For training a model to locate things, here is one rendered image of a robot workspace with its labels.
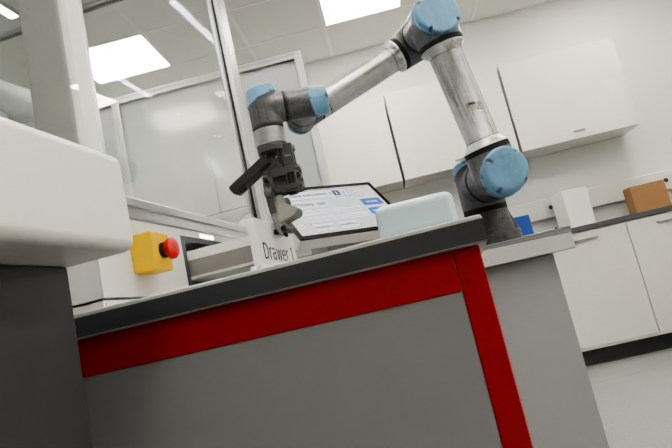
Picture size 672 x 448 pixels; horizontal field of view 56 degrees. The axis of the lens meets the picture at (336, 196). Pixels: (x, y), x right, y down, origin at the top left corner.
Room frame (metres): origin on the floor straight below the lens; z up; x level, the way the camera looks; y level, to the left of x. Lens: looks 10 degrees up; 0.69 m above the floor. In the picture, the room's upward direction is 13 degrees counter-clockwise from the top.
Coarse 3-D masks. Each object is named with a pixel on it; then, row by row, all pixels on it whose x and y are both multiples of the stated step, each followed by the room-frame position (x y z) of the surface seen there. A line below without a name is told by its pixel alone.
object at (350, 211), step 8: (320, 208) 2.33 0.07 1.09; (328, 208) 2.35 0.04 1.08; (336, 208) 2.36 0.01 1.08; (344, 208) 2.38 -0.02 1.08; (352, 208) 2.40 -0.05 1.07; (360, 208) 2.42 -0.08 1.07; (304, 216) 2.26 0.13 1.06; (312, 216) 2.27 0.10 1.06; (320, 216) 2.29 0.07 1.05; (328, 216) 2.30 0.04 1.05; (336, 216) 2.32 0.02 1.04; (344, 216) 2.34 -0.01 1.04; (352, 216) 2.36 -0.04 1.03; (360, 216) 2.37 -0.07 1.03
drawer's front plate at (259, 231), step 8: (248, 224) 1.31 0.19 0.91; (256, 224) 1.32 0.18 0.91; (264, 224) 1.38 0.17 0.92; (272, 224) 1.44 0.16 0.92; (248, 232) 1.31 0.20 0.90; (256, 232) 1.31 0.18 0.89; (264, 232) 1.36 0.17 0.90; (272, 232) 1.42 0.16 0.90; (256, 240) 1.31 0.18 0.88; (264, 240) 1.35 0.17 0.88; (272, 240) 1.41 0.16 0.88; (280, 240) 1.48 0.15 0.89; (288, 240) 1.55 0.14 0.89; (256, 248) 1.31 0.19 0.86; (264, 248) 1.34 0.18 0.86; (280, 248) 1.46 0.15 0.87; (288, 248) 1.53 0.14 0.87; (256, 256) 1.31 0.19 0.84; (264, 256) 1.33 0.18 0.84; (272, 256) 1.39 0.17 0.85; (288, 256) 1.52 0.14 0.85; (296, 256) 1.59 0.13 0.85; (256, 264) 1.31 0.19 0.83; (272, 264) 1.37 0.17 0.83
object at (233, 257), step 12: (240, 240) 1.33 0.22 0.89; (192, 252) 1.35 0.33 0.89; (204, 252) 1.35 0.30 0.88; (216, 252) 1.34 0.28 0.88; (228, 252) 1.33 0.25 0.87; (240, 252) 1.33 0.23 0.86; (192, 264) 1.35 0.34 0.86; (204, 264) 1.34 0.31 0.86; (216, 264) 1.34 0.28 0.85; (228, 264) 1.33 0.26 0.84; (240, 264) 1.33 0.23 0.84; (252, 264) 1.34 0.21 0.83; (192, 276) 1.35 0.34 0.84; (204, 276) 1.36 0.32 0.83; (216, 276) 1.41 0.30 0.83
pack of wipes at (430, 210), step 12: (444, 192) 0.74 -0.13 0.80; (396, 204) 0.74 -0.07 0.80; (408, 204) 0.74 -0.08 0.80; (420, 204) 0.74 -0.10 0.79; (432, 204) 0.73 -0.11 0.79; (444, 204) 0.73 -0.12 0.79; (384, 216) 0.74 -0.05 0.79; (396, 216) 0.74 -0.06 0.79; (408, 216) 0.74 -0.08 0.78; (420, 216) 0.74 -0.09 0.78; (432, 216) 0.73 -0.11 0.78; (444, 216) 0.73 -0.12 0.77; (456, 216) 0.74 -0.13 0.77; (384, 228) 0.74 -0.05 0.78; (396, 228) 0.74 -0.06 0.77; (408, 228) 0.74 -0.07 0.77; (420, 228) 0.74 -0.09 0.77
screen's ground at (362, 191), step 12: (360, 192) 2.51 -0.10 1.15; (372, 192) 2.54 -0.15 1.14; (300, 204) 2.31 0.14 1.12; (312, 204) 2.33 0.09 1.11; (348, 204) 2.41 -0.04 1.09; (360, 204) 2.44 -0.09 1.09; (384, 204) 2.50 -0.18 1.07; (372, 216) 2.40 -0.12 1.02; (312, 228) 2.21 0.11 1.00; (348, 228) 2.28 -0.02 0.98
